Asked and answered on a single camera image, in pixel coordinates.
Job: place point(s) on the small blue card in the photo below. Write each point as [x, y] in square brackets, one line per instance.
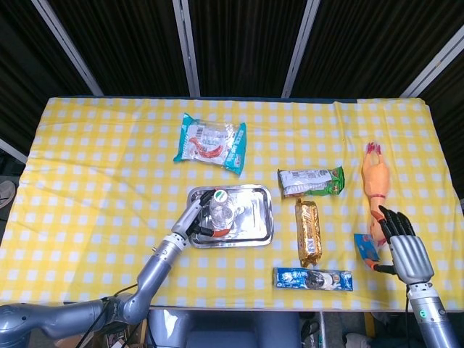
[364, 244]

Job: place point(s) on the blue cookie pack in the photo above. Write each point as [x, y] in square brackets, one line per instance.
[311, 280]

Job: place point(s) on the aluminium frame post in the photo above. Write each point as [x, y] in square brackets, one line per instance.
[12, 150]
[186, 47]
[67, 47]
[433, 61]
[300, 47]

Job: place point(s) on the clear plastic bottle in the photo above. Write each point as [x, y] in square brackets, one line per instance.
[221, 212]

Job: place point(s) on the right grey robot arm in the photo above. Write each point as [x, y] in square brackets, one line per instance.
[431, 319]

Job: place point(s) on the grey shoe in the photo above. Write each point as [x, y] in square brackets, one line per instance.
[7, 192]

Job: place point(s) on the teal clear snack bag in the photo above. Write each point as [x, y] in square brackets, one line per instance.
[212, 143]

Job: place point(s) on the rectangular metal tray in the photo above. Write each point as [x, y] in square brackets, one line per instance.
[250, 221]

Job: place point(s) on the orange rubber chicken toy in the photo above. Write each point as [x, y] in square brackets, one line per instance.
[375, 177]

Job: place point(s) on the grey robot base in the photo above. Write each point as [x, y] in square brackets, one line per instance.
[224, 330]

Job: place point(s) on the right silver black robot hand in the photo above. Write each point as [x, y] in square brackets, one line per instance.
[411, 255]

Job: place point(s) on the green white snack pack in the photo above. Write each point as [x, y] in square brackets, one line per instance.
[311, 181]

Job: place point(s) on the yellow white checkered tablecloth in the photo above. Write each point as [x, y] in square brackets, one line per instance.
[90, 163]

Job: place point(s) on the gold foil biscuit pack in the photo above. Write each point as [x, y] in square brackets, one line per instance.
[308, 232]

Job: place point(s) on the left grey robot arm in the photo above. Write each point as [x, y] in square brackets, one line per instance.
[156, 268]

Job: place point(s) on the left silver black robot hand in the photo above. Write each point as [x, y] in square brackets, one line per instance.
[186, 221]

